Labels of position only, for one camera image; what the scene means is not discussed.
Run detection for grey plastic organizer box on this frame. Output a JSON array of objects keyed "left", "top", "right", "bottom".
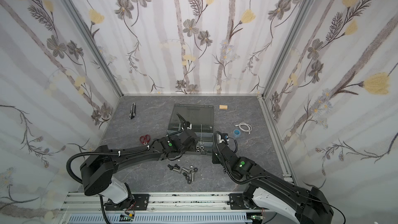
[{"left": 167, "top": 104, "right": 214, "bottom": 156}]

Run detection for small wooden block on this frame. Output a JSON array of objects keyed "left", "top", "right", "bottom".
[{"left": 219, "top": 105, "right": 228, "bottom": 110}]

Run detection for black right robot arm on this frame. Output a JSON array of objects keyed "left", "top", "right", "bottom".
[{"left": 213, "top": 141, "right": 338, "bottom": 224}]

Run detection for black hex bolt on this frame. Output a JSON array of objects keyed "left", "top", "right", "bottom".
[{"left": 167, "top": 164, "right": 181, "bottom": 173}]

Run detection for blue tape roll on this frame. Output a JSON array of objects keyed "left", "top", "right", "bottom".
[{"left": 233, "top": 129, "right": 241, "bottom": 138}]

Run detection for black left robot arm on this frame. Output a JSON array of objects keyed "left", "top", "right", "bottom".
[{"left": 66, "top": 129, "right": 199, "bottom": 196}]

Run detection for red handled scissors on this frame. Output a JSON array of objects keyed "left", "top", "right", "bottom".
[{"left": 140, "top": 134, "right": 151, "bottom": 145}]

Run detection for white usb cable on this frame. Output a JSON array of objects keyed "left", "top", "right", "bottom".
[{"left": 234, "top": 122, "right": 253, "bottom": 135}]

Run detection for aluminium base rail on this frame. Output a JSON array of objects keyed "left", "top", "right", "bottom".
[{"left": 55, "top": 192, "right": 264, "bottom": 224}]

